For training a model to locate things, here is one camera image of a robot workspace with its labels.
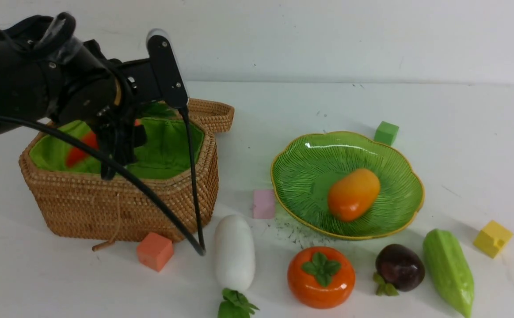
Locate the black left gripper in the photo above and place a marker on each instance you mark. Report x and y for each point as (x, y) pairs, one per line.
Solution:
(119, 131)

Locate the white radish with leaves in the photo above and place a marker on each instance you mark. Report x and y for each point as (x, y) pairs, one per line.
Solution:
(234, 266)

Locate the yellow orange mango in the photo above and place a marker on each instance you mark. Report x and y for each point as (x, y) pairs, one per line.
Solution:
(352, 196)

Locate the orange persimmon green calyx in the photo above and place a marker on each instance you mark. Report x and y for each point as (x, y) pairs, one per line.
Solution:
(321, 277)

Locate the dark purple mangosteen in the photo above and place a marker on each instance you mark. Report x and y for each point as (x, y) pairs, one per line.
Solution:
(398, 269)

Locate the light green bitter gourd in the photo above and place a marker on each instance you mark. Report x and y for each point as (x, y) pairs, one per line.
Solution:
(449, 270)

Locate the woven rattan basket green lining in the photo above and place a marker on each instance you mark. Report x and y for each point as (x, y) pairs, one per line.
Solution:
(75, 202)

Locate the woven rattan basket lid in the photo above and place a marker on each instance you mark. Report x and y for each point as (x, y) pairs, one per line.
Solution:
(213, 117)

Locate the orange foam cube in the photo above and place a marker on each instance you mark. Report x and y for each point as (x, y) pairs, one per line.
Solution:
(155, 251)

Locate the pink foam cube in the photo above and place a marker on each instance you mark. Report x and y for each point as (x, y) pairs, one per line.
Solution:
(264, 204)

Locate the green leaf-shaped plate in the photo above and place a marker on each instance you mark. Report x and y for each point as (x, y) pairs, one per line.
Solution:
(304, 171)

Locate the green foam cube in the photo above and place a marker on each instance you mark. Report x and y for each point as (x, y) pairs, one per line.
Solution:
(386, 133)

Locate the yellow foam cube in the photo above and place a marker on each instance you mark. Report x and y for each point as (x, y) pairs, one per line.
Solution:
(492, 239)

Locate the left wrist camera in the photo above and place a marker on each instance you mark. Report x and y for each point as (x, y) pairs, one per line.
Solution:
(166, 70)

